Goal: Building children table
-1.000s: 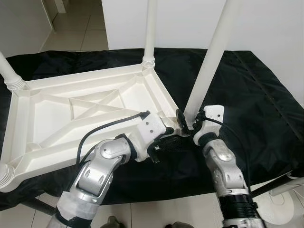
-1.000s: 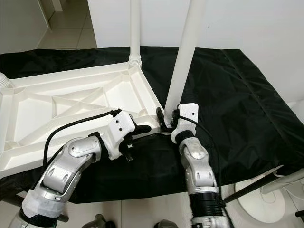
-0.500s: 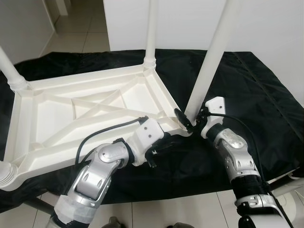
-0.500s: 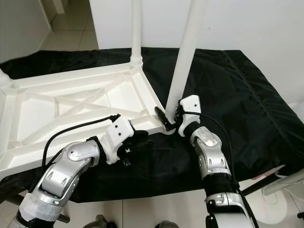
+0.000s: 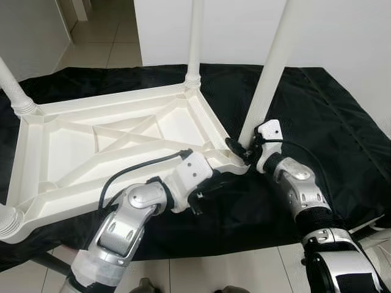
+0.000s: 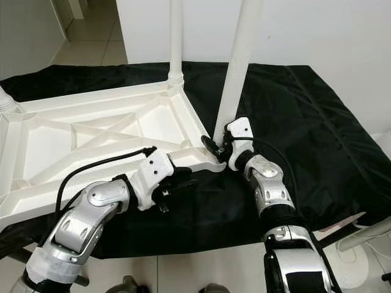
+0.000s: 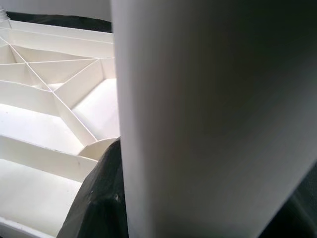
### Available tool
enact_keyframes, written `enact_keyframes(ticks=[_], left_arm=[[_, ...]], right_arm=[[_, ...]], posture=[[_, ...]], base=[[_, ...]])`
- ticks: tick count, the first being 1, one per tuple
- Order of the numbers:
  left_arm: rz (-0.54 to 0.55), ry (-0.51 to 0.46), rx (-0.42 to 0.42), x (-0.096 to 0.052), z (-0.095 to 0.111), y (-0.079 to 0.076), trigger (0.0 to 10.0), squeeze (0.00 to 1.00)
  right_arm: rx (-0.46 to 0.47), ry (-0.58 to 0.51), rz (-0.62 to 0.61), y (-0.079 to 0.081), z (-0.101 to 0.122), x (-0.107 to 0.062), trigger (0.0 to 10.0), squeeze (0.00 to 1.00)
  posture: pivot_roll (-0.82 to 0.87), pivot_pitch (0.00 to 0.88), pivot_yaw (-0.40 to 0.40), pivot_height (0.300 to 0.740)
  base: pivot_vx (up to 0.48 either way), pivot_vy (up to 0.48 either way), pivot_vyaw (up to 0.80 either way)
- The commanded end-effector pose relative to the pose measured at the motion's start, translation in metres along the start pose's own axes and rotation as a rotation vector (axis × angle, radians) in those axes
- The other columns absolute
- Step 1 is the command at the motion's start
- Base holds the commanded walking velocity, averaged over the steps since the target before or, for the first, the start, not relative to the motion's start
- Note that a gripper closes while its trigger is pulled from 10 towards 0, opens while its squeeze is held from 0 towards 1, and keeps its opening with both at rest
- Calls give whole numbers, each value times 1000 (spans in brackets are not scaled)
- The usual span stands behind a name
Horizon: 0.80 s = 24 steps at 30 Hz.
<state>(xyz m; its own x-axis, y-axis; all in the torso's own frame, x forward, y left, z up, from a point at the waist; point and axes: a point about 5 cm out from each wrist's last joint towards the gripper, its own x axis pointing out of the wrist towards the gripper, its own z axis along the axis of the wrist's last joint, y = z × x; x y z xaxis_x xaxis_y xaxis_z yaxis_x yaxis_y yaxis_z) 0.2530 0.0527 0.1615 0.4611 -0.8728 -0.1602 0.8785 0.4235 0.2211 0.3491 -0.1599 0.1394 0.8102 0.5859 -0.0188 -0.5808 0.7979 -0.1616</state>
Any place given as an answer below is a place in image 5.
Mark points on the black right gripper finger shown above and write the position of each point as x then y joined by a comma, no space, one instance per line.
236,148

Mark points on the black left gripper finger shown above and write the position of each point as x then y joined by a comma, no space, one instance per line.
221,184

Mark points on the white plastic children table top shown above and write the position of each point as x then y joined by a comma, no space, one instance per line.
91,140

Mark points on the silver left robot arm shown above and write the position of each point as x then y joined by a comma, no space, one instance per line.
125,226

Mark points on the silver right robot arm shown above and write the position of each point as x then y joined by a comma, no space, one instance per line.
299,183

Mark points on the black fabric table cover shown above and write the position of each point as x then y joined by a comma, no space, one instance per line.
324,122

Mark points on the grey robot left leg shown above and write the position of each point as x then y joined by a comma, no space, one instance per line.
143,287

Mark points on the black metal table leg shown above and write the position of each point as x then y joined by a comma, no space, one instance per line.
360,229
49,264

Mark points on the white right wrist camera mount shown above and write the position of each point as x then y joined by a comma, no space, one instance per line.
269,134

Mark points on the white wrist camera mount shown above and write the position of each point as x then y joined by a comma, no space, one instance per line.
192,171
269,134

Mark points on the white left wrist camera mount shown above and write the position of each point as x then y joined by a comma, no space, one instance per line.
192,171

